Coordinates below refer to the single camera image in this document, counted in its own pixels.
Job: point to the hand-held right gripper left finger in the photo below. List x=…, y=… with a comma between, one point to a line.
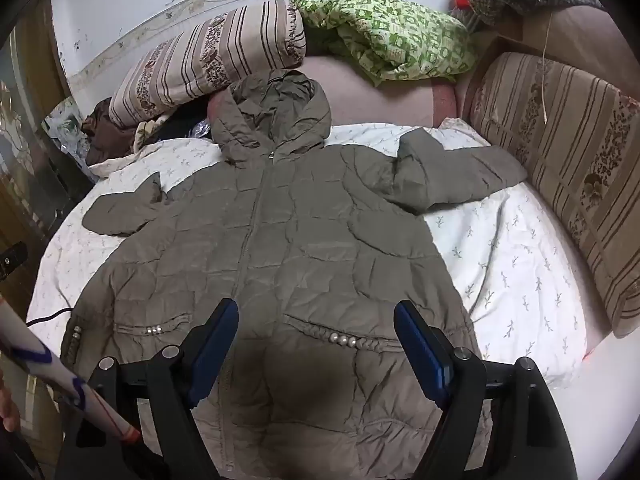
x=215, y=355

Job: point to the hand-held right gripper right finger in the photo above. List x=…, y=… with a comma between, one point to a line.
x=422, y=355

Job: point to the olive hooded puffer jacket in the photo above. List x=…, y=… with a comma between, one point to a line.
x=280, y=240

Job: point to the person's left hand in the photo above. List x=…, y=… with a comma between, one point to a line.
x=9, y=410

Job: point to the white floral quilt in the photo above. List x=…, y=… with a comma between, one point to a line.
x=510, y=280

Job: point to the wooden cabinet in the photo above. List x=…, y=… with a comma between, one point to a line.
x=30, y=160

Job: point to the black clothing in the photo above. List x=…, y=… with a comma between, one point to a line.
x=180, y=125

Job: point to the floral plastic bag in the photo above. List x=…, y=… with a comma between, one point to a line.
x=67, y=130

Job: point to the dark brown cloth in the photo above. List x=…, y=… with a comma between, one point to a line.
x=107, y=135

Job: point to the striped floral sofa cushion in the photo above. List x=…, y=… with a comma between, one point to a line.
x=570, y=160

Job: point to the pink bed sheet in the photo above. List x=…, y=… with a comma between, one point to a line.
x=360, y=100

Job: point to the striped floral pillow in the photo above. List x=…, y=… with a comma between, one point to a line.
x=200, y=55

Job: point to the green patterned blanket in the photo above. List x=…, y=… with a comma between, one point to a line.
x=395, y=35

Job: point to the black metal bracket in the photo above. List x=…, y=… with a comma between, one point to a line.
x=12, y=259

